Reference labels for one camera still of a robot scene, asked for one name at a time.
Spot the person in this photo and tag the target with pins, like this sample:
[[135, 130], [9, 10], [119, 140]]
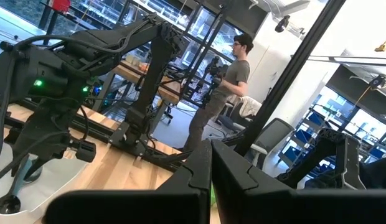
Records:
[[233, 77], [378, 174]]

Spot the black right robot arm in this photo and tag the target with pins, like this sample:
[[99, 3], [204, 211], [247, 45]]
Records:
[[162, 62]]

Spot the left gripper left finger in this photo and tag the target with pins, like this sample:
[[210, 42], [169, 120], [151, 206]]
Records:
[[124, 207]]

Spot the teal plastic spoon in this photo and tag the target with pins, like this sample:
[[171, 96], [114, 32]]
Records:
[[33, 176]]

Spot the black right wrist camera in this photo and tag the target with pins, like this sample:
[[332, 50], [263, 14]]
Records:
[[84, 151]]

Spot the chair with white cloth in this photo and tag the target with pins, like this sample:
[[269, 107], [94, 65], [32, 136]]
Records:
[[242, 109]]

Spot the grey chair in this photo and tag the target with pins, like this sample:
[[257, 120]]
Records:
[[271, 140]]

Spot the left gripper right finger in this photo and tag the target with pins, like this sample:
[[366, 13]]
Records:
[[305, 208]]

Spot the blue storage bin rack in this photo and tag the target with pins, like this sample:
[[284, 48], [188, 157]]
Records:
[[302, 140]]

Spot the black round wall device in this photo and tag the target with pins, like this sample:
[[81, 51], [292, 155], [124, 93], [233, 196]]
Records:
[[281, 24]]

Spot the wooden background table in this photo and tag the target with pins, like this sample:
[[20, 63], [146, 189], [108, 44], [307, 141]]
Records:
[[168, 87]]

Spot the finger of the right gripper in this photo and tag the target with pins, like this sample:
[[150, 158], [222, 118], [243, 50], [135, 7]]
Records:
[[35, 169], [16, 166]]

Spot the small red box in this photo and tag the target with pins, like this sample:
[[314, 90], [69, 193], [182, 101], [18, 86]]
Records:
[[60, 4]]

